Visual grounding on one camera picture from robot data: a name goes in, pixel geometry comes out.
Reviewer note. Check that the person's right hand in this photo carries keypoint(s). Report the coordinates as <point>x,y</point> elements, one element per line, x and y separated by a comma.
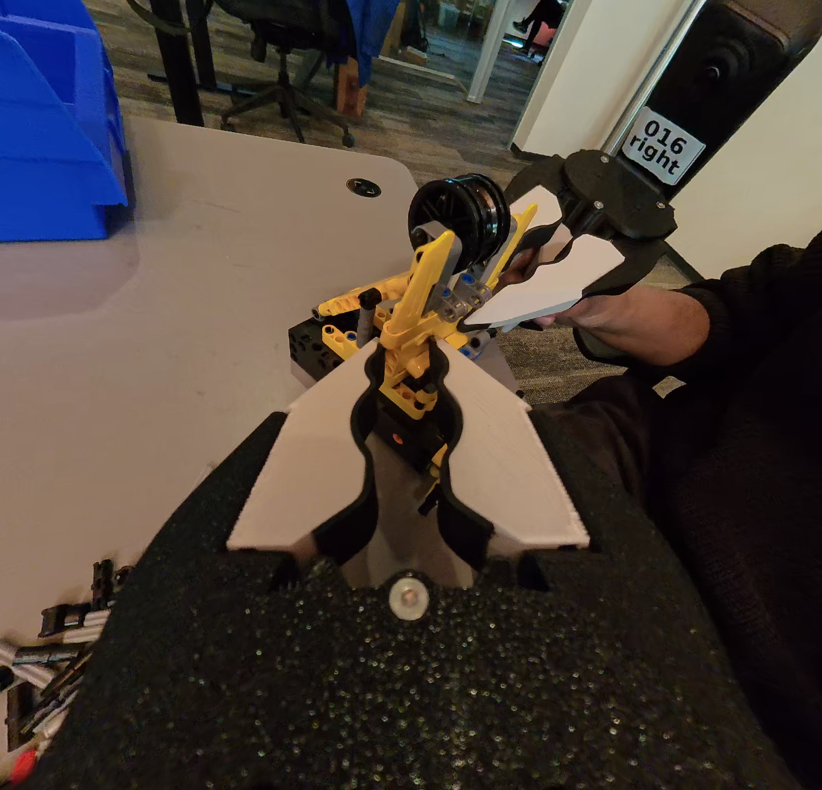
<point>642,324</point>

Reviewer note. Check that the blue jacket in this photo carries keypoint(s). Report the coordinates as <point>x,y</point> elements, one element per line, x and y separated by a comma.
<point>372,13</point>

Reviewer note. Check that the round table grommet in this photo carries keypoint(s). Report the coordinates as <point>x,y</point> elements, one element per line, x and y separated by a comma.
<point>364,188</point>

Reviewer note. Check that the yellow brick wheel assembly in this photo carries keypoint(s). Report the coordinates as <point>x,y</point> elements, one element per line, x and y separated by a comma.
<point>424,276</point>

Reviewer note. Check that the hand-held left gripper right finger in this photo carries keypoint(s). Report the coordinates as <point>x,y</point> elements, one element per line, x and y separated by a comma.
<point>520,475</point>

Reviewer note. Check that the pile of loose toy pieces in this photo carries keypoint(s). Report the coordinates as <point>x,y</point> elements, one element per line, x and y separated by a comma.
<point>51,649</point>

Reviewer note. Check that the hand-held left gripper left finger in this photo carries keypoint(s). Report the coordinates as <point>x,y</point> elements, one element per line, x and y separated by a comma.
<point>295,475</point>

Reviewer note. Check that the wooden block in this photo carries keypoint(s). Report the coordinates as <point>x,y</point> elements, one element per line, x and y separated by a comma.
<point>352,90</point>

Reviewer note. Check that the black desk leg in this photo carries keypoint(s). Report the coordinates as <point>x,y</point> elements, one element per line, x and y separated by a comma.
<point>180,39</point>

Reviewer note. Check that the black toy wheel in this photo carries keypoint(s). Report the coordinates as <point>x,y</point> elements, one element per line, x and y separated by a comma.
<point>469,215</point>

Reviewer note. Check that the black office chair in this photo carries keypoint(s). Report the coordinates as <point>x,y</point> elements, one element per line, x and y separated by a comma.
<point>276,19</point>

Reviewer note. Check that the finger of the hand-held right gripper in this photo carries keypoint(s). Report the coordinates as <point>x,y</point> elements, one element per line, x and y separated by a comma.
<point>552,283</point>
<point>536,209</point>

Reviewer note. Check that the nested blue plastic bins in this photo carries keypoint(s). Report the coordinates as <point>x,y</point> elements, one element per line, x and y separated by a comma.
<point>45,129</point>

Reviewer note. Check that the black yellow toy brick base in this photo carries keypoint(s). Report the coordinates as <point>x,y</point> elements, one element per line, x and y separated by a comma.
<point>314,347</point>

